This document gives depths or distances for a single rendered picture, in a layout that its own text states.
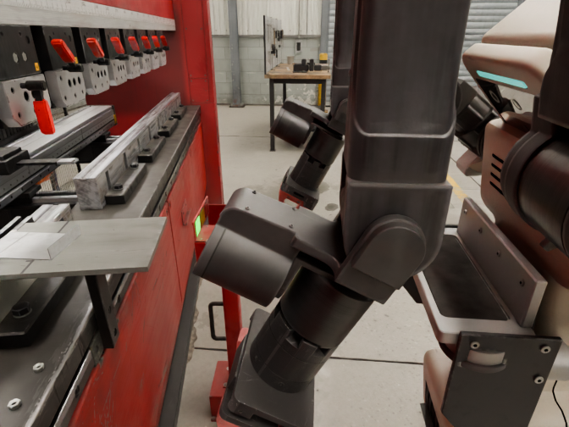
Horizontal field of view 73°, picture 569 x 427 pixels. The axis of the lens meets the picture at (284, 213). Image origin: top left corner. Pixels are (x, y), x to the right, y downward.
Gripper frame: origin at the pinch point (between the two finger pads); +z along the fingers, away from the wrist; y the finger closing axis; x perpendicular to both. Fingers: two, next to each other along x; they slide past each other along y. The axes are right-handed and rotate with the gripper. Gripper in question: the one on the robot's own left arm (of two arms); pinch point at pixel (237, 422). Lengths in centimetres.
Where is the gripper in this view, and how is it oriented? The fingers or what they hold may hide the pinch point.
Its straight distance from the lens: 41.1
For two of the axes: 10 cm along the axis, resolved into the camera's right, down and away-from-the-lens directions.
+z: -4.5, 7.9, 4.2
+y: -0.9, 4.2, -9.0
